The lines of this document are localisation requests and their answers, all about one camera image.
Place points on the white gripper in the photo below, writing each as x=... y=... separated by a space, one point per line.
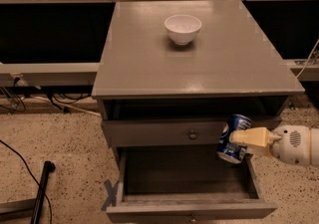
x=291 y=144

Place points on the blue pepsi can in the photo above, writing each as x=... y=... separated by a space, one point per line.
x=226 y=150

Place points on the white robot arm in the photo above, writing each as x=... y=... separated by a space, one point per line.
x=314 y=151

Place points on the round top drawer knob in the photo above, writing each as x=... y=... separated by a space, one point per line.
x=192 y=135

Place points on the round drawer knob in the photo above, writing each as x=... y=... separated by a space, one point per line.
x=192 y=135
x=192 y=220

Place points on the grey open middle drawer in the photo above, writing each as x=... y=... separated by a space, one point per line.
x=169 y=184

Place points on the round middle drawer knob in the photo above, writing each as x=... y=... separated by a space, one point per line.
x=192 y=220

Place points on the grey top drawer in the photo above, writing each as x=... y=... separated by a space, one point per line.
x=154 y=122

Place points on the grey wooden cabinet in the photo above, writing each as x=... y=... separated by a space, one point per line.
x=229 y=58

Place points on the white ceramic bowl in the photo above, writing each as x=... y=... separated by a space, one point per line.
x=182 y=29

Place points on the black metal stand leg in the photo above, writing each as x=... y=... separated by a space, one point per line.
x=29 y=207

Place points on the grey lower rail beam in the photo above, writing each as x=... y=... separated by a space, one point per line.
x=48 y=75

